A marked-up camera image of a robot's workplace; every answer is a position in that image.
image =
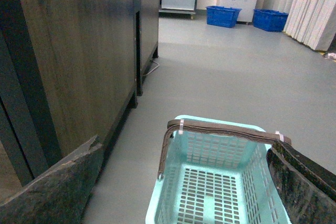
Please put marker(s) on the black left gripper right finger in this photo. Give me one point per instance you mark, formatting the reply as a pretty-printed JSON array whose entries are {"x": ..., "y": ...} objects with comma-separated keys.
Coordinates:
[{"x": 306, "y": 189}]

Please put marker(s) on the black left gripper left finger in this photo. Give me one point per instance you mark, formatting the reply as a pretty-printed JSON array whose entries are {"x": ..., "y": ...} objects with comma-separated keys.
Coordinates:
[{"x": 60, "y": 194}]

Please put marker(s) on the light blue plastic basket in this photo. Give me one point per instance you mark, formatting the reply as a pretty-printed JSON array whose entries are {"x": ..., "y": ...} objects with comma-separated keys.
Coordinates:
[{"x": 211, "y": 178}]

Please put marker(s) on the blue plastic basket right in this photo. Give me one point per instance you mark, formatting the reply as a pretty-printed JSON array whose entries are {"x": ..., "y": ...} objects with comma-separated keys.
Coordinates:
[{"x": 269, "y": 20}]

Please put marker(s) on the blue plastic basket left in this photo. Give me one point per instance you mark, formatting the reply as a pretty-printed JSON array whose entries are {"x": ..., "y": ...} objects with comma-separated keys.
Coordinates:
[{"x": 222, "y": 16}]

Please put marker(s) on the dark wooden display stand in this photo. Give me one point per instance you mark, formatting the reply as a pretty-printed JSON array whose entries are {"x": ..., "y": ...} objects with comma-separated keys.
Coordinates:
[{"x": 70, "y": 70}]

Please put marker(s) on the white curtain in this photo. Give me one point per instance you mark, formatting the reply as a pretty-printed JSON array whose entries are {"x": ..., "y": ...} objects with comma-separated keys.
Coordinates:
[{"x": 312, "y": 23}]

